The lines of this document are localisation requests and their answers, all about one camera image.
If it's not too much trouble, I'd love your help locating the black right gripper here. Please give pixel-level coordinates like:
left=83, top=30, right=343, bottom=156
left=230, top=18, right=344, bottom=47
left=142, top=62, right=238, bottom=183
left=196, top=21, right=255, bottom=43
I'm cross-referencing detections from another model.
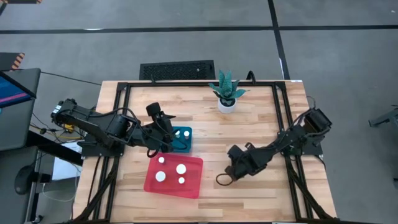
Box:
left=224, top=142, right=271, bottom=183

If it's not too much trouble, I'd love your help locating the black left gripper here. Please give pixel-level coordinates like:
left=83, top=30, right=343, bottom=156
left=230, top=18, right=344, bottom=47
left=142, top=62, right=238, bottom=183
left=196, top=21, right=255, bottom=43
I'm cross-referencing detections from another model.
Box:
left=138, top=102, right=177, bottom=153

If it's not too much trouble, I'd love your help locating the pink-red translucent plastic bin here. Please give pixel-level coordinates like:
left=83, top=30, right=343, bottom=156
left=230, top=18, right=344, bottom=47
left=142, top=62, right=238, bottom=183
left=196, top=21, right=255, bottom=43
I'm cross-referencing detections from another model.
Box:
left=143, top=152, right=204, bottom=200

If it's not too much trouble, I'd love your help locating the teal plastic bin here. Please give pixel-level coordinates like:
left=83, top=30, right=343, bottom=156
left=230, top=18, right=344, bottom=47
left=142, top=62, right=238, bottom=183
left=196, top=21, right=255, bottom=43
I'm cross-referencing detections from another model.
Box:
left=172, top=126, right=193, bottom=154

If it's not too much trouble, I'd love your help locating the white plant pot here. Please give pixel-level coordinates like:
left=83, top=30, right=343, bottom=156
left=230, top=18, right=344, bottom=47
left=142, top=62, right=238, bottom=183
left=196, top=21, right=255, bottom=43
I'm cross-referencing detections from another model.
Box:
left=217, top=97, right=238, bottom=114

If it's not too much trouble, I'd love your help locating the green succulent plant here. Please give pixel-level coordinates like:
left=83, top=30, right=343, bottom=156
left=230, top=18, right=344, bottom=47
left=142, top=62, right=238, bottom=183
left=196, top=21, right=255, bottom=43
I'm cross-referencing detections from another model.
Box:
left=208, top=69, right=251, bottom=101

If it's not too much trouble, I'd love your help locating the white box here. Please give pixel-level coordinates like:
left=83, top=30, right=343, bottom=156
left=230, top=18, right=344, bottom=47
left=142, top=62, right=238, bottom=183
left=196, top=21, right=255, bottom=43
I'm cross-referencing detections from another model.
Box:
left=52, top=140, right=83, bottom=181

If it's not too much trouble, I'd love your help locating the grey desk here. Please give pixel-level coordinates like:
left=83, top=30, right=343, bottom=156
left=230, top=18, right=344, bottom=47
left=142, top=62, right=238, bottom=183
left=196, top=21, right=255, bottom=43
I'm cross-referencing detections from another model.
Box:
left=0, top=67, right=42, bottom=152

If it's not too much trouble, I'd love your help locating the black computer mouse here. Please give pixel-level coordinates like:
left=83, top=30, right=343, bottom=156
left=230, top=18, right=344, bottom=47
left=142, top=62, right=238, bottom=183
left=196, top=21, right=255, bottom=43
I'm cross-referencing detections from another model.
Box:
left=14, top=165, right=35, bottom=197

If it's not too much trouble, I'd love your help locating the monitor with blue screen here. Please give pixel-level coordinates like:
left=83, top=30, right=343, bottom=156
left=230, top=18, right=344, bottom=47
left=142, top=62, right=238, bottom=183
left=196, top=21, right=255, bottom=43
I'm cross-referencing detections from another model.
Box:
left=0, top=70, right=37, bottom=109

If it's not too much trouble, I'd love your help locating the hazard striped floor mat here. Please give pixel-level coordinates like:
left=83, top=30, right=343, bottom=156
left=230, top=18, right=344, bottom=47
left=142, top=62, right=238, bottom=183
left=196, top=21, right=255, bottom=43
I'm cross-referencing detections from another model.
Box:
left=0, top=52, right=25, bottom=71

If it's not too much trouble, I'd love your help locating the grey metal stand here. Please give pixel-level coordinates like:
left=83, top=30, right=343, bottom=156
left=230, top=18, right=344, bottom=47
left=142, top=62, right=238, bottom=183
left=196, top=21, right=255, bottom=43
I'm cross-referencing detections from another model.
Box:
left=368, top=105, right=398, bottom=128

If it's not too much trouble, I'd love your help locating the black metal table frame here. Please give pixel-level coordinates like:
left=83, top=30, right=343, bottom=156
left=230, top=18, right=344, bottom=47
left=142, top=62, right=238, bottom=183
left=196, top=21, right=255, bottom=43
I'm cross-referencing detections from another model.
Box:
left=73, top=79, right=338, bottom=224

